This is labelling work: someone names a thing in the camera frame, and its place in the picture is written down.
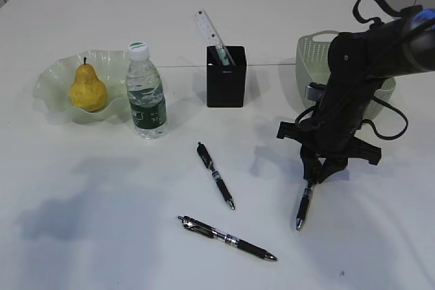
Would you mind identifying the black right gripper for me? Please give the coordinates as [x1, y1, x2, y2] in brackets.
[277, 99, 381, 185]

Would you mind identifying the dark blue pen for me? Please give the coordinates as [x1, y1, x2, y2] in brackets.
[296, 181, 313, 231]

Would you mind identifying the clear water bottle green label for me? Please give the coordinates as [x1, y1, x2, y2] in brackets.
[126, 41, 168, 139]

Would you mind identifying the transparent plastic ruler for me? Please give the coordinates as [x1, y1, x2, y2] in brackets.
[193, 9, 235, 66]

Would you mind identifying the yellow pear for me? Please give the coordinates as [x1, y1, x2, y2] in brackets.
[69, 57, 107, 112]

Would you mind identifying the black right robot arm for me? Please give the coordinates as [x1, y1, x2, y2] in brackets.
[277, 10, 434, 185]

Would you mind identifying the green woven plastic basket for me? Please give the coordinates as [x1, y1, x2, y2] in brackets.
[296, 30, 396, 120]

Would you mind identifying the black pen on ruler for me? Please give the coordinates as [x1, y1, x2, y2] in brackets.
[196, 142, 235, 210]

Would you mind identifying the black square pen holder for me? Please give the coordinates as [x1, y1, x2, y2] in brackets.
[206, 46, 247, 108]

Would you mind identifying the black pen at front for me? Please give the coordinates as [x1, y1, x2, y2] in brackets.
[177, 215, 278, 261]

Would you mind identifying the green wavy glass plate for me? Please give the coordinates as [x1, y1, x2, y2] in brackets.
[33, 50, 130, 124]

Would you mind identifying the blue silver right wrist camera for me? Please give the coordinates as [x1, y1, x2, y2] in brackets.
[304, 82, 326, 102]

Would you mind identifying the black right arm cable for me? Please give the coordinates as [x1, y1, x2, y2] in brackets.
[294, 0, 424, 141]

